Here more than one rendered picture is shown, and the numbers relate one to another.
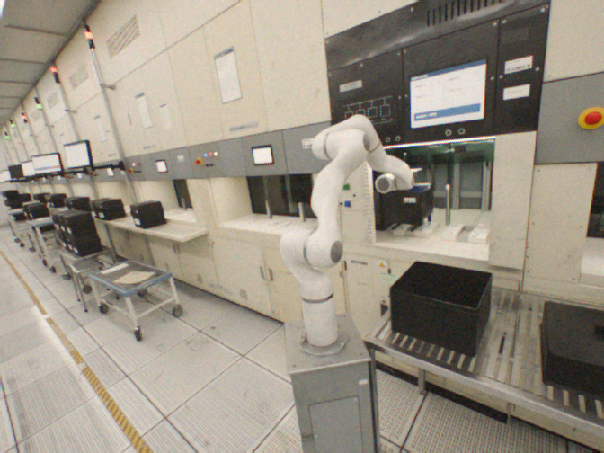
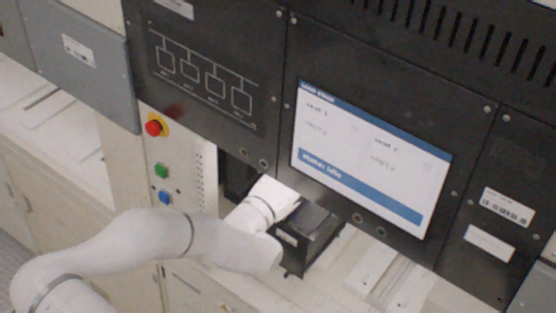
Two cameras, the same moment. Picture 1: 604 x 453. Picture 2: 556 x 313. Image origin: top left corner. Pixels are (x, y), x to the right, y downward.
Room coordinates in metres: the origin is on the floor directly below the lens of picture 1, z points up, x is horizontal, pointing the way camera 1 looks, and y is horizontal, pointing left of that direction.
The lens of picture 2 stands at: (0.56, -0.41, 2.34)
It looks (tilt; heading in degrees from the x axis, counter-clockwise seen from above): 46 degrees down; 352
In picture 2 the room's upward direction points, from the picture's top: 4 degrees clockwise
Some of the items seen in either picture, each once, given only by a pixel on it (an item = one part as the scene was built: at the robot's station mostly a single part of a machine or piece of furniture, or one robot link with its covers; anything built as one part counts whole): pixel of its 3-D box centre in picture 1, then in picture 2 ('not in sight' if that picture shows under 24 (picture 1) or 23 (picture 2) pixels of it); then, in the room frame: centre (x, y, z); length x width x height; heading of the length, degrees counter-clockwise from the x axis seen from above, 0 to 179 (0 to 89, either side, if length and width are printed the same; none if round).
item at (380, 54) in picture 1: (439, 209); (369, 200); (1.68, -0.84, 0.98); 0.95 x 0.88 x 1.95; 139
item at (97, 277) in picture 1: (136, 292); not in sight; (2.65, 1.73, 0.24); 0.97 x 0.52 x 0.48; 51
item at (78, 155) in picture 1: (97, 157); not in sight; (3.36, 2.16, 1.59); 0.50 x 0.41 x 0.36; 139
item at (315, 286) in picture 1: (306, 262); not in sight; (0.94, 0.00, 1.07); 0.19 x 0.12 x 0.24; 48
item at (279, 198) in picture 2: not in sight; (273, 197); (1.49, -0.54, 1.23); 0.11 x 0.10 x 0.07; 139
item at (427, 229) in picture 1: (415, 227); (313, 228); (1.65, -0.68, 0.89); 0.22 x 0.21 x 0.04; 139
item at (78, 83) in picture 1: (123, 164); not in sight; (4.31, 2.44, 1.50); 1.52 x 0.99 x 3.00; 49
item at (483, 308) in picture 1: (440, 301); not in sight; (0.92, -0.47, 0.85); 0.28 x 0.28 x 0.17; 48
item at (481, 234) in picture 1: (466, 232); (394, 277); (1.47, -0.89, 0.89); 0.22 x 0.21 x 0.04; 139
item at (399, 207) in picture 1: (407, 199); (294, 206); (1.57, -0.61, 1.10); 0.24 x 0.20 x 0.32; 49
